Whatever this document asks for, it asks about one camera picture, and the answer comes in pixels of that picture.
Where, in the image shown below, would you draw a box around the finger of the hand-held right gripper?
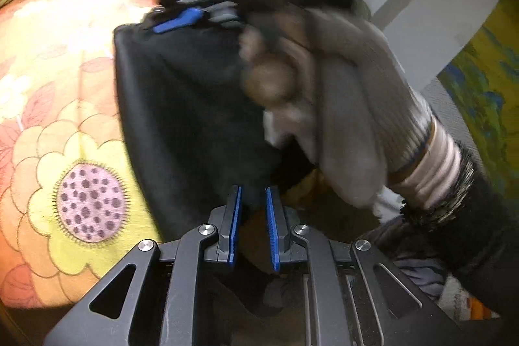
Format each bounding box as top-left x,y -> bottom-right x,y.
152,7 -> 203,34

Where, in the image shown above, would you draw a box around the person's right hand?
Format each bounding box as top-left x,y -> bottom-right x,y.
239,3 -> 434,209

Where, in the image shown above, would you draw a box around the yellow green printed cloth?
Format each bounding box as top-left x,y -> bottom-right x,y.
436,0 -> 519,209

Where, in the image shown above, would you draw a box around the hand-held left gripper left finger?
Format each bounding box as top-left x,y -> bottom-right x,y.
42,185 -> 244,346

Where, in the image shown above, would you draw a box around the black pants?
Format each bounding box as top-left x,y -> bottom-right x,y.
113,16 -> 321,245

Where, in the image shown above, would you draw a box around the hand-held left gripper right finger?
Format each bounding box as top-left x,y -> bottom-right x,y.
264,186 -> 467,346

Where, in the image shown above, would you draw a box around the person's right forearm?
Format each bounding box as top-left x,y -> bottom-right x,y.
385,119 -> 519,318

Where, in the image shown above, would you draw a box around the orange floral bedspread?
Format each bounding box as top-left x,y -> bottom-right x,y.
0,0 -> 195,310

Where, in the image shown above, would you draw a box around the grey cloth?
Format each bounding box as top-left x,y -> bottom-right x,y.
365,216 -> 451,298

